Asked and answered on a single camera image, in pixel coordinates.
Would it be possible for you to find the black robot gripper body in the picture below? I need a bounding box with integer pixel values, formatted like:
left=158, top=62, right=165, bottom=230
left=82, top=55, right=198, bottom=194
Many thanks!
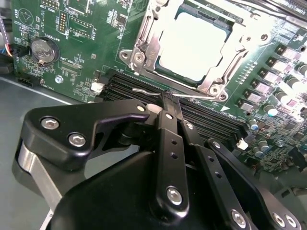
left=49, top=150, right=227, bottom=230

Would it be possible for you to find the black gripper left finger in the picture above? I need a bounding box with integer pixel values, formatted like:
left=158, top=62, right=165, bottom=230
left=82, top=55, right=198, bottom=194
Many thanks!
left=12, top=92, right=190, bottom=218

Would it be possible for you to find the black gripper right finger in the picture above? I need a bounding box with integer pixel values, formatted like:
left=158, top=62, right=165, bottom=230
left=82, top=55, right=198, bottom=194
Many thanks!
left=171, top=95, right=303, bottom=230

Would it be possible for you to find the wire locking lever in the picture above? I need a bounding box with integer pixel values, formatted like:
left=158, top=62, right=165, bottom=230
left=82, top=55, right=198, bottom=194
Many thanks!
left=132, top=87, right=218, bottom=101

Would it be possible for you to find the square silver CPU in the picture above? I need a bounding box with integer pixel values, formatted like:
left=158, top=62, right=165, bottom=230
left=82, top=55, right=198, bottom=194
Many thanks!
left=154, top=11, right=235, bottom=83

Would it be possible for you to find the metal socket cover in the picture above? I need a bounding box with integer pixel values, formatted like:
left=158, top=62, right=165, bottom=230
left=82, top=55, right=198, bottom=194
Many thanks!
left=133, top=0, right=272, bottom=96

